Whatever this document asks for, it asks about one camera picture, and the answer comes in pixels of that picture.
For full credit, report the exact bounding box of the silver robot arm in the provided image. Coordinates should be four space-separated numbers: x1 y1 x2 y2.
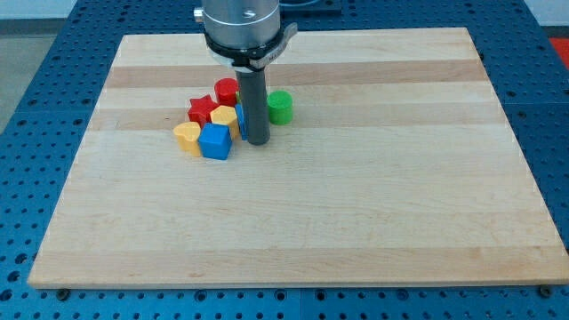
193 0 281 49

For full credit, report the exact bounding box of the blue triangle block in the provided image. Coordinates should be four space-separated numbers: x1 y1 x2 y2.
235 103 248 140

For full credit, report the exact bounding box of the yellow hexagon block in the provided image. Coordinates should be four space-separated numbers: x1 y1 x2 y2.
210 106 240 140

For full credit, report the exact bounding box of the green cylinder block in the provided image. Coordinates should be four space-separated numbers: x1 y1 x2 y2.
268 91 293 125

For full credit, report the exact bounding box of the blue cube block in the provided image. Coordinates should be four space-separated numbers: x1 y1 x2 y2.
198 123 232 160

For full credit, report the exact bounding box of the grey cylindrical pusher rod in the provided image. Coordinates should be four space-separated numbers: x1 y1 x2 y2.
236 70 270 146

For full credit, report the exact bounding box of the red cylinder block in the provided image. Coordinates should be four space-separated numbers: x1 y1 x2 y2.
213 77 239 107

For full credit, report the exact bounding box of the red star block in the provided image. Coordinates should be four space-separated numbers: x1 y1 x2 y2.
188 94 219 128

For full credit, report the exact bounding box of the yellow heart block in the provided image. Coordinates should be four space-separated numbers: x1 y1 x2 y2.
172 122 202 157

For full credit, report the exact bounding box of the light wooden board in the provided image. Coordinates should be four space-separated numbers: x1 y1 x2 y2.
28 28 568 289

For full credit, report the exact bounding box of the black clamp ring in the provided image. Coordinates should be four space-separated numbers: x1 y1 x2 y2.
204 22 299 73

